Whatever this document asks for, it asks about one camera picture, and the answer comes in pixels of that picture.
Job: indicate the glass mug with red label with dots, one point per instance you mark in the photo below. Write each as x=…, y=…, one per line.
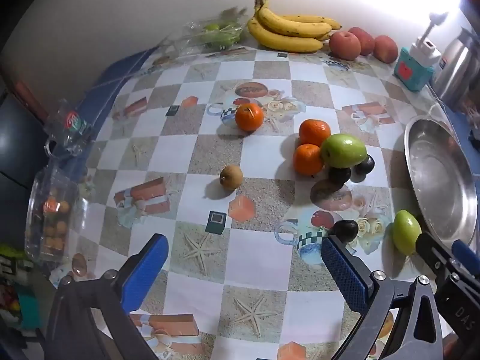
x=71, y=123

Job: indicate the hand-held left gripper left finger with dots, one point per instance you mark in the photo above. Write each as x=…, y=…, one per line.
x=147, y=270

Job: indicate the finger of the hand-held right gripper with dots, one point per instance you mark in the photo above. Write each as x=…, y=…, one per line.
x=431, y=255
x=467, y=255

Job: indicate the checkered printed tablecloth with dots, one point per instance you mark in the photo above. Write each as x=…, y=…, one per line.
x=258, y=153

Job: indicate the large green apple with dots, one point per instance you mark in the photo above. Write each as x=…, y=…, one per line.
x=343, y=150

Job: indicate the plastic bag of green fruit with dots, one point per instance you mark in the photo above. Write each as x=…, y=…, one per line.
x=217, y=35

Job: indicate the stainless steel kettle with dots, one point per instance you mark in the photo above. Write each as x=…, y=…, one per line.
x=455, y=67

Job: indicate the dark grey chair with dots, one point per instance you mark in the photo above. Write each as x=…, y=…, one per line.
x=18, y=142

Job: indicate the yellow banana bunch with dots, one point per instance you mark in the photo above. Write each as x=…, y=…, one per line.
x=288, y=39

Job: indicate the red apple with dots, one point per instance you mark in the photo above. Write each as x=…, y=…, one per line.
x=345, y=45
x=367, y=41
x=386, y=48

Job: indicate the blue striped cloth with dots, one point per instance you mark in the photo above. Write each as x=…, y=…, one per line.
x=97, y=97

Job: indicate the dark plum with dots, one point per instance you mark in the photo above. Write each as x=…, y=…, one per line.
x=365, y=165
x=339, y=175
x=345, y=229

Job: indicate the clear box of small oranges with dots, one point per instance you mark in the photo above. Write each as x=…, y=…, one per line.
x=50, y=217

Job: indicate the tangerine with stem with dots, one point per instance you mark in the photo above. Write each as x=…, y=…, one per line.
x=249, y=117

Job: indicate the stainless steel bowl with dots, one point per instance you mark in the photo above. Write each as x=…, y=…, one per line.
x=438, y=180

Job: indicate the small green lime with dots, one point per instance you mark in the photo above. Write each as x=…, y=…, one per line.
x=405, y=230

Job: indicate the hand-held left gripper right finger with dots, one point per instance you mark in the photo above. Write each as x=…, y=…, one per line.
x=343, y=273

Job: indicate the brown kiwi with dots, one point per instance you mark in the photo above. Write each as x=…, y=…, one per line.
x=230, y=176

